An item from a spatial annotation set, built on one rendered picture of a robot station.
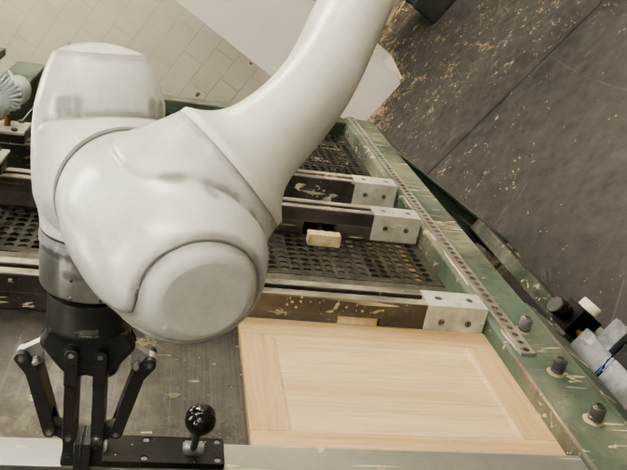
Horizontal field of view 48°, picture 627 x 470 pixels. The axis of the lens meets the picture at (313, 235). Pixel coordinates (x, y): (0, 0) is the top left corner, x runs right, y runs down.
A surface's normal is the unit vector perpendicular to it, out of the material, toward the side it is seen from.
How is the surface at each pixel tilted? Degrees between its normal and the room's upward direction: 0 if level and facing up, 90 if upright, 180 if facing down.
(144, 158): 34
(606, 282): 0
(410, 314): 90
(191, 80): 90
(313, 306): 90
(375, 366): 60
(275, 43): 90
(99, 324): 105
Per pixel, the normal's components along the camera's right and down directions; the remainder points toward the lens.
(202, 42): 0.05, 0.51
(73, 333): -0.14, 0.36
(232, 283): 0.28, 0.52
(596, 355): -0.76, -0.54
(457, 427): 0.17, -0.91
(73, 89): -0.19, -0.07
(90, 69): 0.07, -0.16
